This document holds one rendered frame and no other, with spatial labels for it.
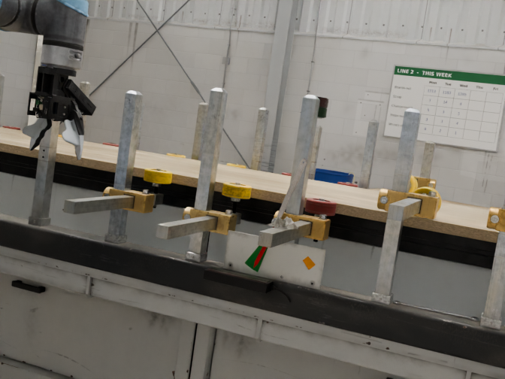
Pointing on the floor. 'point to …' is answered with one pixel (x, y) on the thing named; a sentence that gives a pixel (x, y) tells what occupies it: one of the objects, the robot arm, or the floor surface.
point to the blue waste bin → (333, 176)
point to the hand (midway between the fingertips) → (56, 156)
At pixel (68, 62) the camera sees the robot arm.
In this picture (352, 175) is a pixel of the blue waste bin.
